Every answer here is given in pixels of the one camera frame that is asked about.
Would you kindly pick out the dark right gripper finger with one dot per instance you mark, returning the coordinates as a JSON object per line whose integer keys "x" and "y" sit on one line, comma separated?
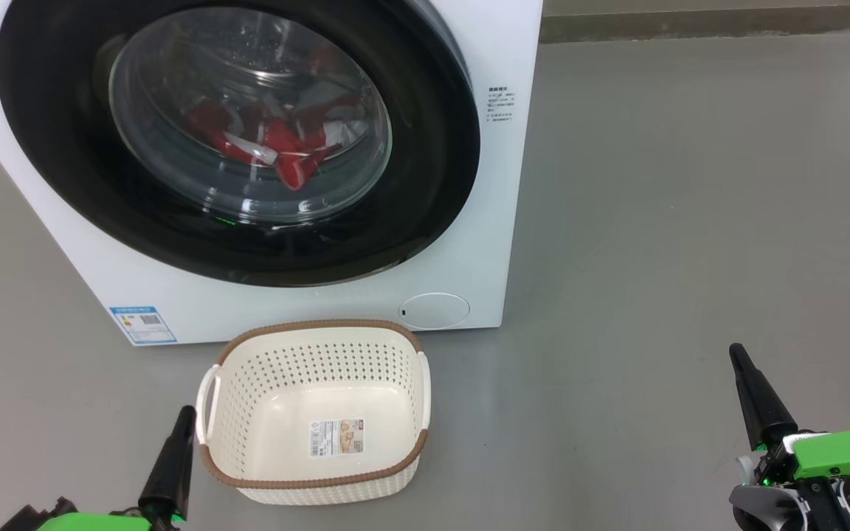
{"x": 761, "y": 405}

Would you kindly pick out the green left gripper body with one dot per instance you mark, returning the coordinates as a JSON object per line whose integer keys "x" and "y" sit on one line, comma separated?
{"x": 93, "y": 522}

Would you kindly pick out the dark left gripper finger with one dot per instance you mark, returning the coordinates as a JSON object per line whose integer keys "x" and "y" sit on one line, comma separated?
{"x": 170, "y": 472}

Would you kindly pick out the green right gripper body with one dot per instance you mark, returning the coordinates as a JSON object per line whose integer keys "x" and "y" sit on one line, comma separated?
{"x": 845, "y": 453}

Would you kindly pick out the red and white garment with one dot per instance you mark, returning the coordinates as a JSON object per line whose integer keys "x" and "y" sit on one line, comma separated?
{"x": 285, "y": 147}

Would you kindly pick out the cream perforated basket brown rim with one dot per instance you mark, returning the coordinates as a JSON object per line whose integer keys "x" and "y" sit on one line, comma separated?
{"x": 322, "y": 398}

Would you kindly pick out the printed product label sticker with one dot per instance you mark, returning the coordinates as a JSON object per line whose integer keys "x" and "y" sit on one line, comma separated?
{"x": 336, "y": 436}

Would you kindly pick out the white front-load washing machine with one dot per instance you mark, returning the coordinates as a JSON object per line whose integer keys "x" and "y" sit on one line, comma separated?
{"x": 499, "y": 221}

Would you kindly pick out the blue energy label sticker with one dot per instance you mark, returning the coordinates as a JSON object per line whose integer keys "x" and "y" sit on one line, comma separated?
{"x": 143, "y": 324}

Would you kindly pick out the round white filter cover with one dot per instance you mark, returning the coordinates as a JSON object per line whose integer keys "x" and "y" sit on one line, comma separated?
{"x": 434, "y": 311}

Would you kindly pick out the small printed text label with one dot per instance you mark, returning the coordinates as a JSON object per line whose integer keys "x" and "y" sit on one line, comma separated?
{"x": 502, "y": 105}

